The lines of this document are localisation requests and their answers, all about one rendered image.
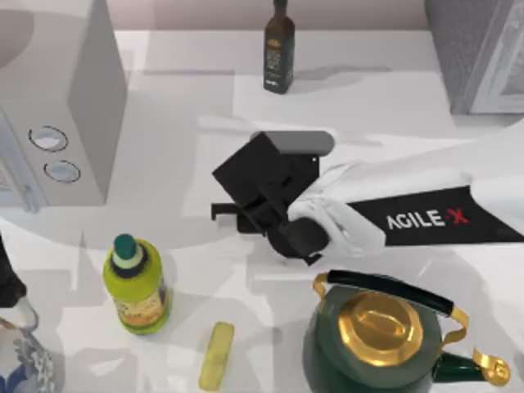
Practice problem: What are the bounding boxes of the green bottle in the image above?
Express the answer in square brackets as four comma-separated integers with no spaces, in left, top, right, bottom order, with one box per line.
[102,233,171,337]

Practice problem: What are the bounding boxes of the dark olive glass bottle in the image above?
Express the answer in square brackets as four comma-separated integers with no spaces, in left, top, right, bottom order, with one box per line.
[262,0,296,96]

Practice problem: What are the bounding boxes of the flat yellow bar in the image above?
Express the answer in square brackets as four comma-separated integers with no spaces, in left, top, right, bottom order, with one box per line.
[197,321,237,391]

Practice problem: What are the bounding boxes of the small microwave knob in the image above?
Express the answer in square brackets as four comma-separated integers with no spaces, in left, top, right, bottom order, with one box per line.
[43,160,82,183]

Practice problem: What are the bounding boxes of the green and gold kettle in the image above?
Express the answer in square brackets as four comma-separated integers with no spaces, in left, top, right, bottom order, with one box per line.
[301,269,513,393]

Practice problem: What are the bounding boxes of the pale microwave oven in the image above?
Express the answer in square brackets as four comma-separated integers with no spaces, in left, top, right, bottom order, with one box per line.
[0,0,129,213]

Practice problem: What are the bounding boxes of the large microwave knob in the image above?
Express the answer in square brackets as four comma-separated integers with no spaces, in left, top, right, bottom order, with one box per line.
[27,125,69,151]

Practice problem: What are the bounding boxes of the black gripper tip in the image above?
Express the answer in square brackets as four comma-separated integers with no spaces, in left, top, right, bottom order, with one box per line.
[0,232,29,309]

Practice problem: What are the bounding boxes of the blue and white vase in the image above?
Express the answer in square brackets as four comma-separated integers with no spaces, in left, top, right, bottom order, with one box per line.
[0,295,56,393]

